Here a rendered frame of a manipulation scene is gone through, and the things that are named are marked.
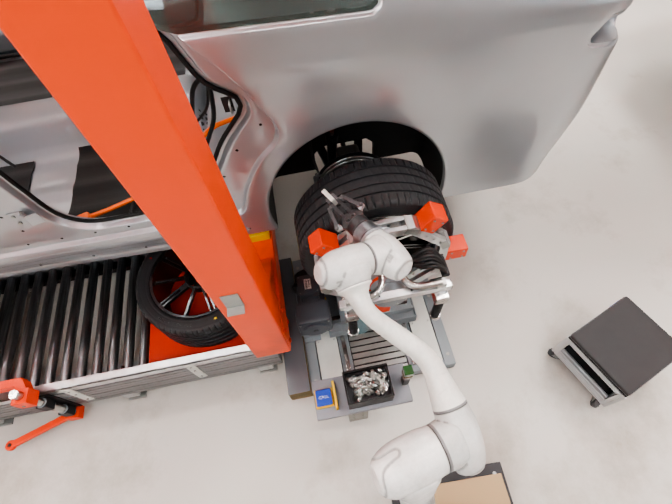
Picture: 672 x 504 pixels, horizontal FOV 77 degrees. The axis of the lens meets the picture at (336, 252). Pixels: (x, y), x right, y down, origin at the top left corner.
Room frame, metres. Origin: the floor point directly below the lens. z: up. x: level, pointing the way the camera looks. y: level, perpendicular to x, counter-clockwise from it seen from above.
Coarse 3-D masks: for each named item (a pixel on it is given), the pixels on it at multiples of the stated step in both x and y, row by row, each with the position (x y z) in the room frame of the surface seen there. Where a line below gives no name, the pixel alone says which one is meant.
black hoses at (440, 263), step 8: (424, 248) 0.77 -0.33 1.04; (432, 248) 0.76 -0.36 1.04; (416, 256) 0.75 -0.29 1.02; (424, 256) 0.73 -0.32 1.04; (432, 256) 0.73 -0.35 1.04; (440, 256) 0.74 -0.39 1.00; (416, 264) 0.72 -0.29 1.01; (424, 264) 0.70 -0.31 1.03; (432, 264) 0.70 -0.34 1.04; (440, 264) 0.71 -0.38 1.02; (448, 272) 0.69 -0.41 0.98
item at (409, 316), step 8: (328, 296) 1.04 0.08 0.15; (336, 304) 0.98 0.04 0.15; (336, 312) 0.93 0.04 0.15; (408, 312) 0.88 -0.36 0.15; (336, 320) 0.87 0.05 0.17; (400, 320) 0.83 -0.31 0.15; (408, 320) 0.84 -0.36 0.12; (336, 328) 0.83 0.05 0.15; (344, 328) 0.83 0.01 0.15; (336, 336) 0.81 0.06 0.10
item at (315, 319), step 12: (300, 276) 1.04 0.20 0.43; (300, 288) 0.97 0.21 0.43; (312, 288) 0.96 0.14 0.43; (300, 300) 0.94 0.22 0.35; (312, 300) 0.91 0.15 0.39; (324, 300) 0.90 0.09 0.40; (300, 312) 0.85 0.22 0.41; (312, 312) 0.84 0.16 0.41; (324, 312) 0.83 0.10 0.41; (300, 324) 0.78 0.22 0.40; (312, 324) 0.78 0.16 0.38; (324, 324) 0.78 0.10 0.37; (312, 336) 0.82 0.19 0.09
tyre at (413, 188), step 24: (360, 168) 1.07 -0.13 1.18; (384, 168) 1.06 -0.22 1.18; (408, 168) 1.08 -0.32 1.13; (312, 192) 1.05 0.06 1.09; (336, 192) 0.99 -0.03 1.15; (360, 192) 0.96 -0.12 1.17; (384, 192) 0.95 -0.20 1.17; (408, 192) 0.94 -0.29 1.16; (432, 192) 0.98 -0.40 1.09; (312, 216) 0.96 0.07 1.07; (336, 216) 0.89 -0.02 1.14; (312, 264) 0.86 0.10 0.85
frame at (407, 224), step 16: (384, 224) 0.85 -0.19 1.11; (400, 224) 0.85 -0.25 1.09; (416, 224) 0.83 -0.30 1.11; (352, 240) 0.80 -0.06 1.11; (432, 240) 0.82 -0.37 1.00; (448, 240) 0.83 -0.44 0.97; (320, 256) 0.82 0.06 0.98; (416, 272) 0.86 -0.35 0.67; (432, 272) 0.82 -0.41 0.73; (320, 288) 0.78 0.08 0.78
